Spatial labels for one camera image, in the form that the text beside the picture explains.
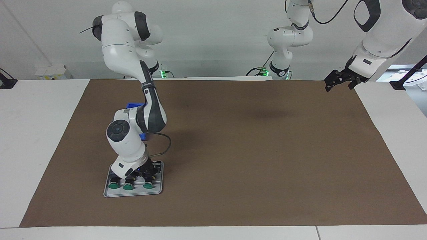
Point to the green push button switch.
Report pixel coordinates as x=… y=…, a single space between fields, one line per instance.
x=114 y=186
x=147 y=186
x=128 y=187

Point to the silver metal tray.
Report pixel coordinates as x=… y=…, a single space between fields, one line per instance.
x=156 y=190

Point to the black stand with clamp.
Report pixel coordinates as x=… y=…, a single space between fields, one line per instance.
x=397 y=85

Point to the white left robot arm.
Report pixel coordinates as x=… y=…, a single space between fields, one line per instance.
x=383 y=36

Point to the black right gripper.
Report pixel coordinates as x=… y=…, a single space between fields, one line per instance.
x=146 y=167

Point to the white and yellow box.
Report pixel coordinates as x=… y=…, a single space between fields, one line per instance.
x=53 y=71

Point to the blue plastic storage bin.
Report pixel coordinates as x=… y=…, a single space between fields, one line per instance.
x=133 y=105

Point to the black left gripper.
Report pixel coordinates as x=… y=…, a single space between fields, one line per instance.
x=348 y=74

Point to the white cluttered side surface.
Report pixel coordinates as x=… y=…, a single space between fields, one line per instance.
x=418 y=81

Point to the green lit base connector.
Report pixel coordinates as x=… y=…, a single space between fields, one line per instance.
x=163 y=74
x=263 y=71

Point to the black table clamp bracket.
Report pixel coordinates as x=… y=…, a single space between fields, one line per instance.
x=6 y=83

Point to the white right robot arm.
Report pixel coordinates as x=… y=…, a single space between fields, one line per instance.
x=120 y=50

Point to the brown paper table mat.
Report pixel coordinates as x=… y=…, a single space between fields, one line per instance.
x=267 y=183

